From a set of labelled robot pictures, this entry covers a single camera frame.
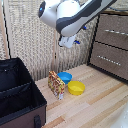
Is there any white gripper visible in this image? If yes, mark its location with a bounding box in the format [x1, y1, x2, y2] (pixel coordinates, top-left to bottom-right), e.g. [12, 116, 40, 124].
[58, 25, 89, 50]

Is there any colourful patterned snack box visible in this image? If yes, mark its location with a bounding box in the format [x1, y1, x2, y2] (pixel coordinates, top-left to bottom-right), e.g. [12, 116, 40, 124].
[47, 70, 66, 101]

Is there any dark brown drawer cabinet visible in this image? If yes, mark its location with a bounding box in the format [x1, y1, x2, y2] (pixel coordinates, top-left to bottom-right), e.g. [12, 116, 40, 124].
[86, 9, 128, 84]

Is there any blue bowl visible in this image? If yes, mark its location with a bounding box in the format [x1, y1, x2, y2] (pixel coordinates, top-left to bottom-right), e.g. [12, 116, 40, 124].
[57, 71, 73, 85]

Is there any yellow bowl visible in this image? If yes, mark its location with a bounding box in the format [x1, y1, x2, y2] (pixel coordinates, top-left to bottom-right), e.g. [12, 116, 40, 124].
[67, 80, 86, 96]

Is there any beige woven folding screen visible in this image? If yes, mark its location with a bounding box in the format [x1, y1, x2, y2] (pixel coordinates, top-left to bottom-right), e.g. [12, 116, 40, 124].
[0, 0, 128, 83]

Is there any black fabric storage box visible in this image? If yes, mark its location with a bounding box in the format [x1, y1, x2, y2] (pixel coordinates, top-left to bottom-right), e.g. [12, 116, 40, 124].
[0, 57, 48, 128]

